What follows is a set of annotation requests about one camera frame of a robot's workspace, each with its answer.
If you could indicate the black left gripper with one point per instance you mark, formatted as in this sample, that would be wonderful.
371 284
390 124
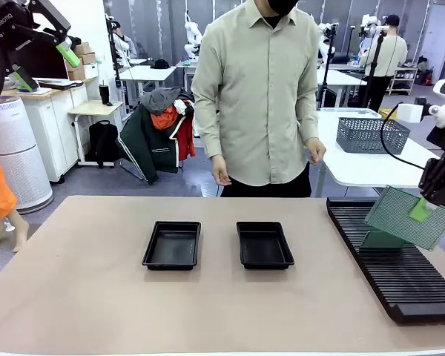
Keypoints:
3 22

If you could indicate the green perforated circuit board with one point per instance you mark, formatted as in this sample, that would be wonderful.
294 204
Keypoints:
380 240
393 213

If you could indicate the black ESD tray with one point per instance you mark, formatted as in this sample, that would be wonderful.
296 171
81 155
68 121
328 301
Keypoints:
172 246
264 246

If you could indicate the person's left forearm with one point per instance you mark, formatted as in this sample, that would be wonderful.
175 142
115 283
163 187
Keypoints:
309 122

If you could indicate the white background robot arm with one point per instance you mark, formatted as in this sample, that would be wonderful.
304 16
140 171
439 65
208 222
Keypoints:
193 37
324 41

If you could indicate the person's right forearm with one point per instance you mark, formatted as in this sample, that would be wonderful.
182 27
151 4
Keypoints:
212 133

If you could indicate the person's left hand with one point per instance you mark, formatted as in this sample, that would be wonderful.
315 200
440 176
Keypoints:
316 150

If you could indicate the person's right hand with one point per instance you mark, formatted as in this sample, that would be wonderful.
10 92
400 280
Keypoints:
221 171

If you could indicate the black computer monitor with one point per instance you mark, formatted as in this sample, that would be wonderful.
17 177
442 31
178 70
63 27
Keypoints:
48 63

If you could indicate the black keyboard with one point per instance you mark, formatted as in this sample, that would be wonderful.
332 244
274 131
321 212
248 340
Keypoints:
59 84

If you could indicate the small cardboard box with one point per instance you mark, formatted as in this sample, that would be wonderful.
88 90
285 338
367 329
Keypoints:
83 49

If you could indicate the white storage box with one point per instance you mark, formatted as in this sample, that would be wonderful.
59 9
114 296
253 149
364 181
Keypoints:
91 71

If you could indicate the white cabinet with wooden top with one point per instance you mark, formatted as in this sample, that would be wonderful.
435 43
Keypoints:
48 118

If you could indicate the small beige desk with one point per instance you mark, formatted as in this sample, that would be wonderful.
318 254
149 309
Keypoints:
96 108

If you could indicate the black tumbler cup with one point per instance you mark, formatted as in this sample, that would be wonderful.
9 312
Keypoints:
104 95

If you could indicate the background person with headset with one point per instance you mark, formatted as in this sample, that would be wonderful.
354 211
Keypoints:
124 44

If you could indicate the white side table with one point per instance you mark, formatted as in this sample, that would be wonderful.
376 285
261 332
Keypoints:
356 167

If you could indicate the yellow plastic bin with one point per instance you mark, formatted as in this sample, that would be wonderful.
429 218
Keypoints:
387 114

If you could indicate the black backpack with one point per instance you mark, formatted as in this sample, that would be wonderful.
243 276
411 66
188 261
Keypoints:
104 141

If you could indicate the grey mesh plastic basket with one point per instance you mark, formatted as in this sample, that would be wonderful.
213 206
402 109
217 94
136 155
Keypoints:
359 133

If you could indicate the red fire extinguisher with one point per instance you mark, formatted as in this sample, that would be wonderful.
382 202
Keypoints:
428 78

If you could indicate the black slotted board rack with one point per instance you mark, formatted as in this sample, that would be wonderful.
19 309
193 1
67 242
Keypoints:
400 282

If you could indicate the white storage shelf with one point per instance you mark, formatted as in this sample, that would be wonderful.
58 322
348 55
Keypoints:
402 79

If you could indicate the black cap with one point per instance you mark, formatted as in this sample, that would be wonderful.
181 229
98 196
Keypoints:
159 65

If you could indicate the clear plastic bin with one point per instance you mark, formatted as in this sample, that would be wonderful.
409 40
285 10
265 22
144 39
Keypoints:
350 111

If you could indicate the pile of jackets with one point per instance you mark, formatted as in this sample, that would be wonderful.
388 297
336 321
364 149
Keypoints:
148 137

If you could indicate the black tripod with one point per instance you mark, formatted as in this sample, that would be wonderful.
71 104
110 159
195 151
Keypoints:
374 66

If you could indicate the background person with black cap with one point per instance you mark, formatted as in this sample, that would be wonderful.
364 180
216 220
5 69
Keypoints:
389 55

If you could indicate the grey background workbench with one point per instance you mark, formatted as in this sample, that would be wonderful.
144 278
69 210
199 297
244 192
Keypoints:
187 68

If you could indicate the long white background table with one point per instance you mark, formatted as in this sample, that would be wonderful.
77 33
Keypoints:
341 78

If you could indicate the grey door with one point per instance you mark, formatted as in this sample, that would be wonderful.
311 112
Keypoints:
434 37

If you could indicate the black light stand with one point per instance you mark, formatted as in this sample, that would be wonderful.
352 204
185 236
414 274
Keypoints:
327 74

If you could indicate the person in beige shirt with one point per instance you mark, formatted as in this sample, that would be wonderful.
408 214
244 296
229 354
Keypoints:
259 111

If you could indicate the black camera stand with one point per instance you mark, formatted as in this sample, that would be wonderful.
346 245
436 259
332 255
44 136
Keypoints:
114 55

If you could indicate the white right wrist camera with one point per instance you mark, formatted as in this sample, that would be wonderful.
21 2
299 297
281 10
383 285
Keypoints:
409 112

